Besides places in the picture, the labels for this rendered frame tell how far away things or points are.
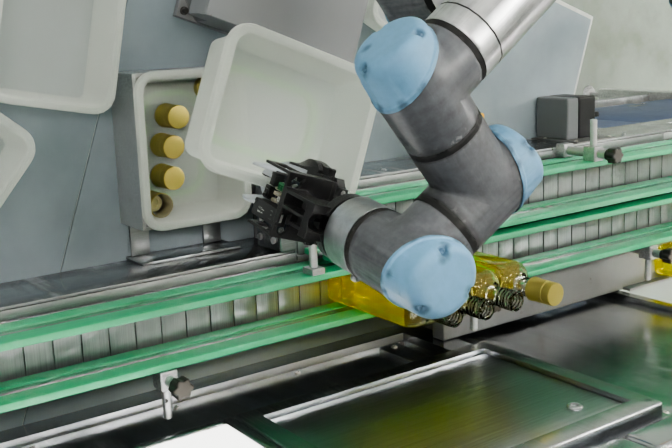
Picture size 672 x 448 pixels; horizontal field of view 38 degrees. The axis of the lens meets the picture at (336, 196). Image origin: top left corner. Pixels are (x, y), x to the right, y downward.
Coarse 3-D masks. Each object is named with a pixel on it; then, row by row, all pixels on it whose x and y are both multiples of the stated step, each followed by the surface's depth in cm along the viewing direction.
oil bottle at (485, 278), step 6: (480, 270) 144; (486, 270) 144; (480, 276) 141; (486, 276) 142; (492, 276) 142; (480, 282) 141; (486, 282) 141; (492, 282) 141; (498, 282) 142; (474, 288) 141; (480, 288) 140; (486, 288) 141; (474, 294) 141; (480, 294) 140
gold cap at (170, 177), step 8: (152, 168) 143; (160, 168) 141; (168, 168) 140; (176, 168) 140; (152, 176) 142; (160, 176) 140; (168, 176) 140; (176, 176) 140; (184, 176) 141; (160, 184) 141; (168, 184) 140; (176, 184) 141
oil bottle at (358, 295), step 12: (348, 276) 145; (336, 288) 148; (348, 288) 146; (360, 288) 143; (372, 288) 141; (336, 300) 149; (348, 300) 146; (360, 300) 144; (372, 300) 141; (384, 300) 139; (372, 312) 141; (384, 312) 139; (396, 312) 137; (408, 312) 135; (408, 324) 135; (420, 324) 135
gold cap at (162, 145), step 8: (160, 136) 141; (168, 136) 139; (176, 136) 140; (152, 144) 141; (160, 144) 139; (168, 144) 139; (176, 144) 140; (152, 152) 142; (160, 152) 140; (168, 152) 139; (176, 152) 140
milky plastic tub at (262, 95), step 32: (256, 32) 110; (224, 64) 108; (256, 64) 118; (288, 64) 120; (320, 64) 117; (352, 64) 118; (224, 96) 116; (256, 96) 119; (288, 96) 122; (320, 96) 124; (352, 96) 123; (192, 128) 113; (224, 128) 117; (256, 128) 119; (288, 128) 122; (320, 128) 125; (352, 128) 122; (224, 160) 117; (256, 160) 120; (288, 160) 123; (320, 160) 125; (352, 160) 121; (352, 192) 120
